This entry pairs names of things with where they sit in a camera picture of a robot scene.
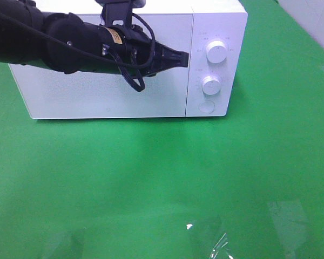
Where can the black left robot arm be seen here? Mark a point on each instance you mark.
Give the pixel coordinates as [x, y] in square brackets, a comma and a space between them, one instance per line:
[63, 42]

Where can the round white door button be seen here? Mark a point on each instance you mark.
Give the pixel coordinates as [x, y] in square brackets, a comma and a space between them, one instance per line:
[207, 107]

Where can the clear tape patch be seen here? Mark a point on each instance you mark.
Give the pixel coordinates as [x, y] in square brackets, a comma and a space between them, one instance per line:
[206, 238]

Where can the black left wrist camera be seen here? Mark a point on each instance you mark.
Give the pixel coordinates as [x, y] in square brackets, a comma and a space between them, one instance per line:
[119, 10]

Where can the white microwave door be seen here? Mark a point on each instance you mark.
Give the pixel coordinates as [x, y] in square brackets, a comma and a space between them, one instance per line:
[85, 95]

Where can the green table mat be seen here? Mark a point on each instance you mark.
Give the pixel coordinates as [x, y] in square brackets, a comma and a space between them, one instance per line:
[125, 188]

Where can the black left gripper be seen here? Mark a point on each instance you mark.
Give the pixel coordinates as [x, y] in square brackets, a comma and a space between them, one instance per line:
[134, 54]

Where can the white microwave knob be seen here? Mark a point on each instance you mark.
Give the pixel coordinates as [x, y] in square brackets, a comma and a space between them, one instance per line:
[211, 85]
[216, 51]

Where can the white microwave oven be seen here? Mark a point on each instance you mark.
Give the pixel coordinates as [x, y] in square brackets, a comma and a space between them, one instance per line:
[190, 26]

